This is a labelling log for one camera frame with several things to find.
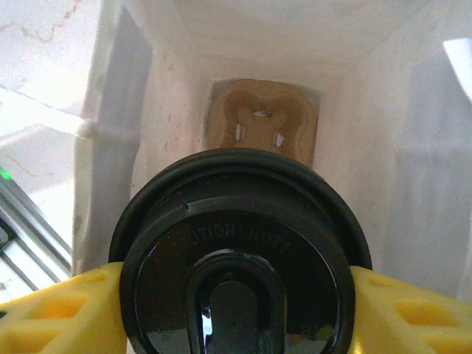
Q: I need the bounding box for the brown cardboard cup carrier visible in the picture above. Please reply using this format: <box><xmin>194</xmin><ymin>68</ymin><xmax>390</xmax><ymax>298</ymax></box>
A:
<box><xmin>206</xmin><ymin>77</ymin><xmax>321</xmax><ymax>169</ymax></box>

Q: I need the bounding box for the black plastic cup lid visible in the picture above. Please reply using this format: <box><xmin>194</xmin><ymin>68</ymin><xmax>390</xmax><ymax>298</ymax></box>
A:
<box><xmin>108</xmin><ymin>147</ymin><xmax>373</xmax><ymax>354</ymax></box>

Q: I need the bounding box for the cartoon print paper gift bag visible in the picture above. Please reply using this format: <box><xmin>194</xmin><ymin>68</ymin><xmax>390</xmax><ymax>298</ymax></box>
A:
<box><xmin>72</xmin><ymin>0</ymin><xmax>472</xmax><ymax>354</ymax></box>

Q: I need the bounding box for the wide aluminium base rail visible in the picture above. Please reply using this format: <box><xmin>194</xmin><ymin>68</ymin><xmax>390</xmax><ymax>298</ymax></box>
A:
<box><xmin>0</xmin><ymin>176</ymin><xmax>73</xmax><ymax>292</ymax></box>

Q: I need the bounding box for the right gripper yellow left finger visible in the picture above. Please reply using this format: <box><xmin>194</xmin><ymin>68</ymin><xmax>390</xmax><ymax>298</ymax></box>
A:
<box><xmin>0</xmin><ymin>260</ymin><xmax>130</xmax><ymax>354</ymax></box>

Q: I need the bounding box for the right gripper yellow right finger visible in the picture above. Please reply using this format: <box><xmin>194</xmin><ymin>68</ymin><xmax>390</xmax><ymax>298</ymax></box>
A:
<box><xmin>348</xmin><ymin>264</ymin><xmax>472</xmax><ymax>354</ymax></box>

